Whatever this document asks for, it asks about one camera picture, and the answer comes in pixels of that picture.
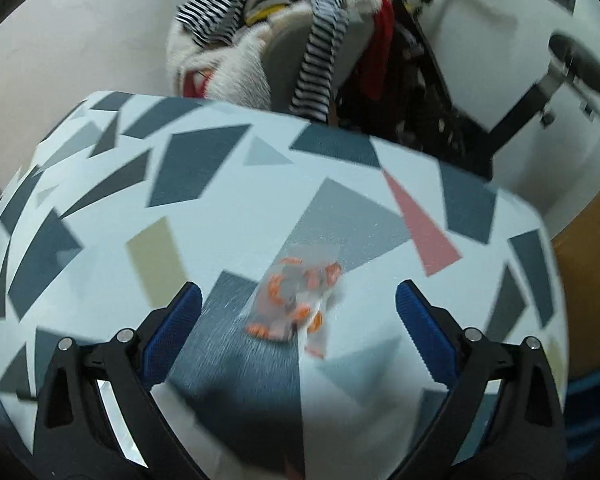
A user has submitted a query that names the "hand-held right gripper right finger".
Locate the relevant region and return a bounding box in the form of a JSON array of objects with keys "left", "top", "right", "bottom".
[{"left": 395, "top": 280, "right": 567, "bottom": 480}]

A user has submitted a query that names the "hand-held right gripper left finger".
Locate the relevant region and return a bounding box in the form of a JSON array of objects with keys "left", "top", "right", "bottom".
[{"left": 32, "top": 281, "right": 204, "bottom": 480}]

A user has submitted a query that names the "clear packet with orange pieces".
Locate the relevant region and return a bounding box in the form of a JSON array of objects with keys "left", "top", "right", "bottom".
[{"left": 244, "top": 245, "right": 343, "bottom": 358}]

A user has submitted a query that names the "patterned folding table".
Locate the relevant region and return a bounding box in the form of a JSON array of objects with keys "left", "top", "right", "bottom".
[{"left": 0, "top": 91, "right": 571, "bottom": 480}]

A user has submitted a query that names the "black dotted cloth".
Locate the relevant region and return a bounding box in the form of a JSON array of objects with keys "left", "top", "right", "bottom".
[{"left": 337, "top": 35, "right": 496, "bottom": 181}]

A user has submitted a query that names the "white door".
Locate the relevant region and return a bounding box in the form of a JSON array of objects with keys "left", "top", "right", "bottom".
[{"left": 415, "top": 0, "right": 581, "bottom": 131}]

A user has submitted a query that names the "red cloth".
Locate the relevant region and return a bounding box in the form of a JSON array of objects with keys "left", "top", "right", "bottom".
[{"left": 357, "top": 0, "right": 396, "bottom": 101}]

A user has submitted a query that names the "black and white striped cloth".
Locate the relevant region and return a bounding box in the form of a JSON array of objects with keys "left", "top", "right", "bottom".
[{"left": 176, "top": 0, "right": 353, "bottom": 123}]

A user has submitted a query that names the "black exercise bike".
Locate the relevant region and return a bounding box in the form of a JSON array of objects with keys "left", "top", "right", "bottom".
[{"left": 395, "top": 0, "right": 600, "bottom": 181}]

